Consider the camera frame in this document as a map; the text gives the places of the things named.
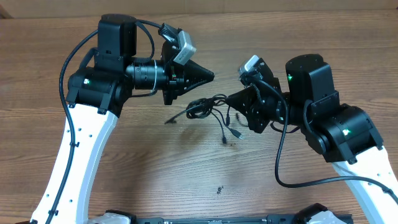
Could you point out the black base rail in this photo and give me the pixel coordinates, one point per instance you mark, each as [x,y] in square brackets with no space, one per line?
[316,213]

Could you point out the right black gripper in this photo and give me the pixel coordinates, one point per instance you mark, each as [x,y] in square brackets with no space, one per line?
[261,107]

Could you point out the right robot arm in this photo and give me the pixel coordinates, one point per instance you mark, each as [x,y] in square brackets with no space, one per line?
[343,134]

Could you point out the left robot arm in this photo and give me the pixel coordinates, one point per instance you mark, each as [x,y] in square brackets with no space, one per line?
[93,98]

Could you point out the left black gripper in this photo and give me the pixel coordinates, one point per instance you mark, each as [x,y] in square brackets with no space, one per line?
[180,78]

